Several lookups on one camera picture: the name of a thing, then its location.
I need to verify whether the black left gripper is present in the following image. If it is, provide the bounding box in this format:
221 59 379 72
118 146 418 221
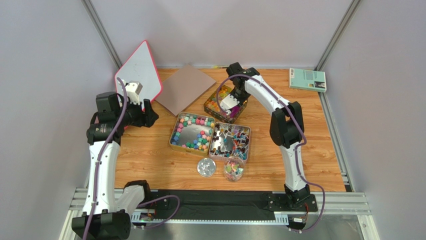
115 95 160 128

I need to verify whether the clear plastic jar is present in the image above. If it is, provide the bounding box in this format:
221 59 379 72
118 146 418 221
223 158 245 182

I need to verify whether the purple plastic scoop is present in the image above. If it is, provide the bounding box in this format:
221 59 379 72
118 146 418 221
230 102 247 117

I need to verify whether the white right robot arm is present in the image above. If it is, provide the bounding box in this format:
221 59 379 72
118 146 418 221
220 62 311 208

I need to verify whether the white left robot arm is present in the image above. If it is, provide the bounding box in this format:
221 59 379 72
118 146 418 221
71 91 159 240

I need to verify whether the gold tin of gummy candies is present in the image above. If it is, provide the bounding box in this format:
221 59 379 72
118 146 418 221
203 85 248 124

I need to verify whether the gold tin of star candies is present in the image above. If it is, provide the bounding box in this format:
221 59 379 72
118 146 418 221
168 112 216 157

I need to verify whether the yellow pink pen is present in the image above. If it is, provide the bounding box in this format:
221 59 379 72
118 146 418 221
211 65 229 69

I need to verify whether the white board with red rim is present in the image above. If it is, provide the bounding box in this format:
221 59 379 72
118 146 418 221
114 40 163 101

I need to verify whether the pink tin of lollipops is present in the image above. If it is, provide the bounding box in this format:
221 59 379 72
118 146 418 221
208 122 251 164

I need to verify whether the brown cardboard sheet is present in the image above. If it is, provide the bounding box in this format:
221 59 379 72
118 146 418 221
156 64 216 116

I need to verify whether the teal book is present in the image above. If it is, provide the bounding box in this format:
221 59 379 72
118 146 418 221
288 68 327 93

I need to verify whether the silver jar lid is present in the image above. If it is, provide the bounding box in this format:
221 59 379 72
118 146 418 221
196 157 217 177

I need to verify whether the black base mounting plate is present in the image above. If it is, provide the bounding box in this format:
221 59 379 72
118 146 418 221
145 189 319 221

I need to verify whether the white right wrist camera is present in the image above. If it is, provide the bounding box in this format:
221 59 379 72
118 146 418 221
219 94 240 112

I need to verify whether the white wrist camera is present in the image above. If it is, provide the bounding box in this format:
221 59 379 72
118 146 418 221
219 94 240 112
122 79 143 105

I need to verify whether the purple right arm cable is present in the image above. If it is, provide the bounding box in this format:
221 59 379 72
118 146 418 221
215 73 326 233

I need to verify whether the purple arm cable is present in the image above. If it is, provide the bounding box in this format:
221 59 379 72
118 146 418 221
81 77 181 240
215 73 326 233

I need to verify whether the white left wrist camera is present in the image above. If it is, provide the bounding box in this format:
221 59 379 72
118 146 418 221
122 79 143 105

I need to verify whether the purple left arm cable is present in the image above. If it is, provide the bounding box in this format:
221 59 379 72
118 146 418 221
81 77 181 240

